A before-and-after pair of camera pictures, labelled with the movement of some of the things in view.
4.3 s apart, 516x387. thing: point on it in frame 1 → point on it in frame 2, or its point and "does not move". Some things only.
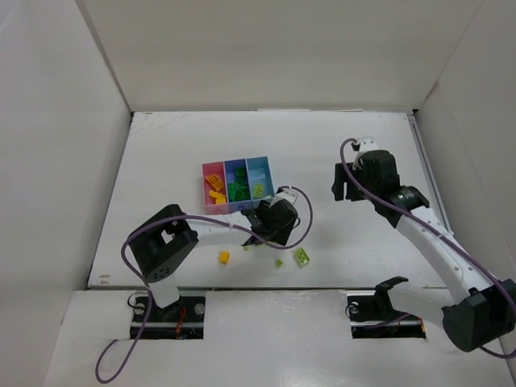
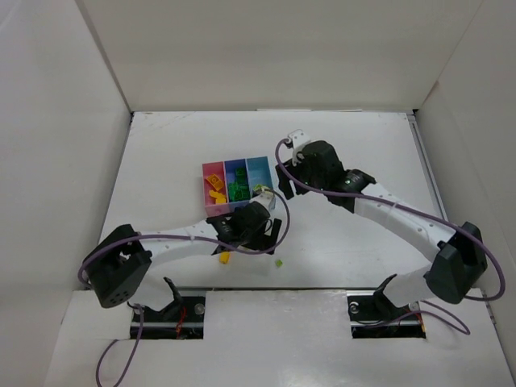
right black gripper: x=343 y=184 → x=293 y=177
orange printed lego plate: x=215 y=181 does not move
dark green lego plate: x=239 y=191 does not move
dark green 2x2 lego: x=240 y=172 does not move
